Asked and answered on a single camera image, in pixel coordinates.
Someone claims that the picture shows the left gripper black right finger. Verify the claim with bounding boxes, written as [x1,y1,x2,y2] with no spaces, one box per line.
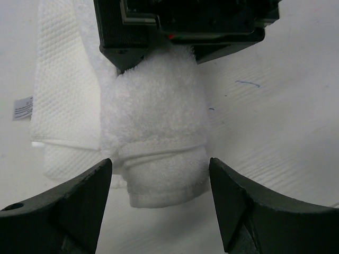
[209,158,338,253]

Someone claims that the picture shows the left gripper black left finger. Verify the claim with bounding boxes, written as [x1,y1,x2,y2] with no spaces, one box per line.
[1,159,112,253]

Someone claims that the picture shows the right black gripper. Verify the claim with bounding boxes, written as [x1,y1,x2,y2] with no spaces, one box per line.
[94,0,280,72]

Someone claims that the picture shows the white towel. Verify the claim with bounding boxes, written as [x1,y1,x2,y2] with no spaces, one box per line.
[28,1,209,208]

